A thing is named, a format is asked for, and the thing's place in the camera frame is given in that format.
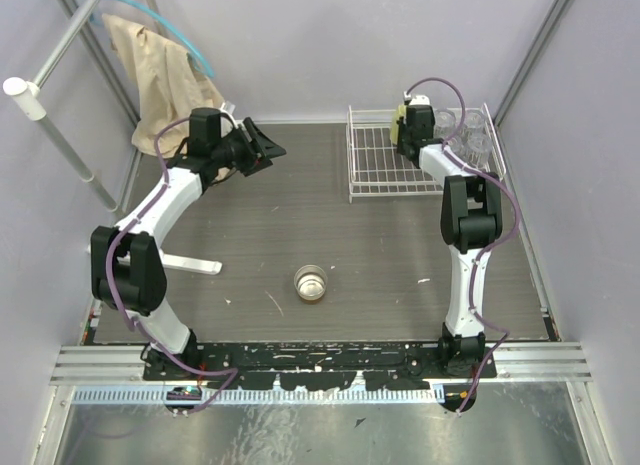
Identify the yellow mug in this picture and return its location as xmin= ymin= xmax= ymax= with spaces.
xmin=389 ymin=103 xmax=406 ymax=146

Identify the clear plastic cup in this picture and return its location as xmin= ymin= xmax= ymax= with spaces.
xmin=446 ymin=135 xmax=465 ymax=159
xmin=464 ymin=132 xmax=492 ymax=170
xmin=434 ymin=109 xmax=457 ymax=139
xmin=462 ymin=109 xmax=486 ymax=135

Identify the glass with brown liquid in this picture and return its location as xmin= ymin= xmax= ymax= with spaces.
xmin=293 ymin=264 xmax=328 ymax=303

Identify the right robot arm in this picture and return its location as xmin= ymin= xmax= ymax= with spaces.
xmin=391 ymin=96 xmax=502 ymax=379

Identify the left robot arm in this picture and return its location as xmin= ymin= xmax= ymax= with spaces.
xmin=90 ymin=107 xmax=286 ymax=381

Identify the white garment rack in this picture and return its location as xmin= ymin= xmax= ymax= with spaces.
xmin=2 ymin=0 xmax=253 ymax=275

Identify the beige cloth garment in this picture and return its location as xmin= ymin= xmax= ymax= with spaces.
xmin=102 ymin=14 xmax=224 ymax=158

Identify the teal clothes hanger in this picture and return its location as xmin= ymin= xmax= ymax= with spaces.
xmin=102 ymin=0 xmax=215 ymax=79

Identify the white wire dish rack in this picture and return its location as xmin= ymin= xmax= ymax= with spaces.
xmin=346 ymin=105 xmax=506 ymax=200

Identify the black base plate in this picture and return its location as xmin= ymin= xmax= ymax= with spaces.
xmin=140 ymin=341 xmax=479 ymax=392

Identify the aluminium rail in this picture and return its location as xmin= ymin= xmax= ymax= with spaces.
xmin=51 ymin=341 xmax=592 ymax=390

